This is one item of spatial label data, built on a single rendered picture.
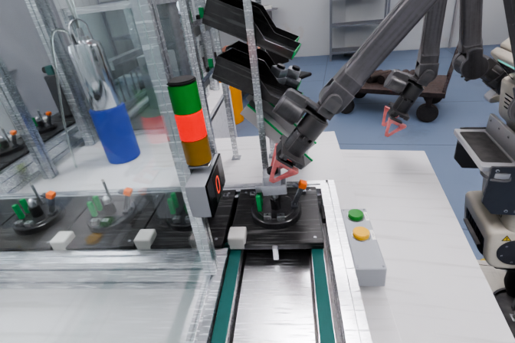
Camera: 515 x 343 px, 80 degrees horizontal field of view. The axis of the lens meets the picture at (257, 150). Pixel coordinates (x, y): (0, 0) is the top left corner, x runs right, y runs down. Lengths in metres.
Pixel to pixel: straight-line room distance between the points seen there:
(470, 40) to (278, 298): 0.96
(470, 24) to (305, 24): 6.47
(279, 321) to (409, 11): 0.68
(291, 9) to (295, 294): 7.09
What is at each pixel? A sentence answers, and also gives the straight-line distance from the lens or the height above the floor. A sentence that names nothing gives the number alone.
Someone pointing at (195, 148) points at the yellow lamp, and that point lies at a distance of 0.55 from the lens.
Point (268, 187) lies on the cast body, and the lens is 0.80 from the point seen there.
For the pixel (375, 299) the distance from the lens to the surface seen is 0.85.
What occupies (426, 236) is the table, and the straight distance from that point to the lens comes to 1.02.
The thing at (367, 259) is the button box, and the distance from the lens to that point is 0.79.
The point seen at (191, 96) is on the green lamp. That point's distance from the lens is 0.52.
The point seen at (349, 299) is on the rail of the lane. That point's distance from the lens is 0.72.
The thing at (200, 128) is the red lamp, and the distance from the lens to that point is 0.54.
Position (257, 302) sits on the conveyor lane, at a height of 0.92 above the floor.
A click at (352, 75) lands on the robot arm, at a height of 1.35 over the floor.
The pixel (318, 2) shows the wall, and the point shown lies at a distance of 7.49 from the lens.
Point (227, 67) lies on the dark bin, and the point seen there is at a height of 1.33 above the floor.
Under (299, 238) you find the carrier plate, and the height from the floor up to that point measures 0.97.
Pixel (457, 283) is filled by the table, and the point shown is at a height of 0.86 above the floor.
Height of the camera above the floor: 1.53
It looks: 28 degrees down
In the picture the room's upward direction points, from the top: 7 degrees counter-clockwise
